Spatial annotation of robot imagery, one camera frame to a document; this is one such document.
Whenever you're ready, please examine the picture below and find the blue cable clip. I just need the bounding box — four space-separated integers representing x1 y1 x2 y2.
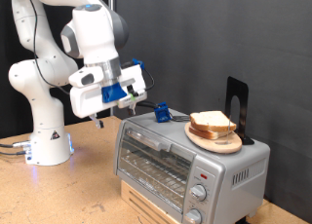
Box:
131 57 146 71

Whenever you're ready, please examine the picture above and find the thin metal wire stand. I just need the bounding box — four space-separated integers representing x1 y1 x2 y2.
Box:
223 115 234 145

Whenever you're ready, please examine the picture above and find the long black arm cable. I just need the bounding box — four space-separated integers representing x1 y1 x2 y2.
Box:
23 0 72 95

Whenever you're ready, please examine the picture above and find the slotted wooden box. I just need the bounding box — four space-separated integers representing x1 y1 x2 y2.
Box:
120 179 172 224

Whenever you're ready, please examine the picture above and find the silver oven knob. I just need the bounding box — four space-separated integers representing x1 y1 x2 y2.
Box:
184 207 203 224
189 183 208 203

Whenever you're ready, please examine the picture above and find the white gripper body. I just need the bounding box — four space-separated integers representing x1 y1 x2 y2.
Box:
68 65 148 119

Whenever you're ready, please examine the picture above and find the short black camera cable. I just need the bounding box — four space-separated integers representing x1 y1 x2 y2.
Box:
143 68 156 93

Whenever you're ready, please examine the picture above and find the round wooden plate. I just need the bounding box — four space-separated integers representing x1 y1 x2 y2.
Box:
183 121 243 155

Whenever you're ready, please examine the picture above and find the silver toaster oven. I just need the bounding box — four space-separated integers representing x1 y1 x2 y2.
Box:
113 108 271 224

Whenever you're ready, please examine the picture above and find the white bread slice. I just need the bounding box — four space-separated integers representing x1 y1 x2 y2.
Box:
189 110 238 133
188 125 233 140

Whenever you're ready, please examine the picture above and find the black base cable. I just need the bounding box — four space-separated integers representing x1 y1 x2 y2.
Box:
0 149 28 157

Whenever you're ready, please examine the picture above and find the black metal bookend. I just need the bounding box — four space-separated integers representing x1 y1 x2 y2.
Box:
223 76 255 146

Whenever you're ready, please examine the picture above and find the base cable with silver connector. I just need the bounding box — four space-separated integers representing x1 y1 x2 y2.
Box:
0 139 32 149

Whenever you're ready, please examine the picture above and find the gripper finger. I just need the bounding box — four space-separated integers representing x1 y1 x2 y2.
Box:
127 101 138 117
89 113 105 130

